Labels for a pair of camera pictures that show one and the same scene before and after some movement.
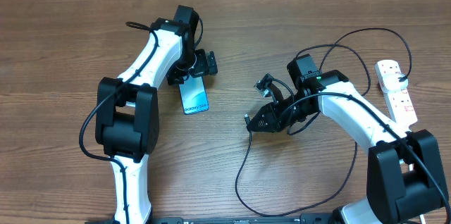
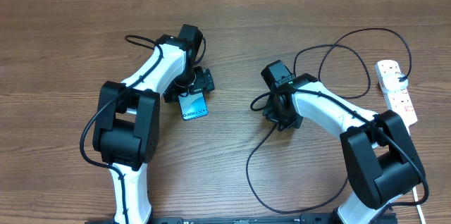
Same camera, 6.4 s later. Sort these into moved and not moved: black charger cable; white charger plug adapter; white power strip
Moved: black charger cable
Not moved: white charger plug adapter; white power strip
